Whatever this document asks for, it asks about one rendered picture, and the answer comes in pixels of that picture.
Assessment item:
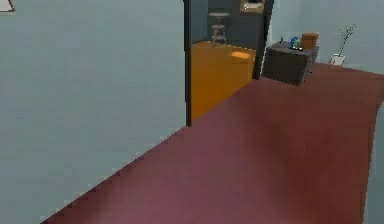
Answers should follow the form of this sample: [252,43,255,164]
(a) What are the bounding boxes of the orange box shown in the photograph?
[300,32,320,51]

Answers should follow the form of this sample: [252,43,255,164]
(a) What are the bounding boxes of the dark grey cabinet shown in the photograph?
[261,41,320,86]

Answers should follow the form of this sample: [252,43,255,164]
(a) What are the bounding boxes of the tan framed wall picture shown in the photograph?
[239,0,266,14]

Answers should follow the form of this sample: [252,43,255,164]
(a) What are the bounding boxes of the grey round stool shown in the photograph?
[208,12,231,47]

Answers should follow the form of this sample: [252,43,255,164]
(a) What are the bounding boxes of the thin plant in white pot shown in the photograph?
[329,23,357,67]

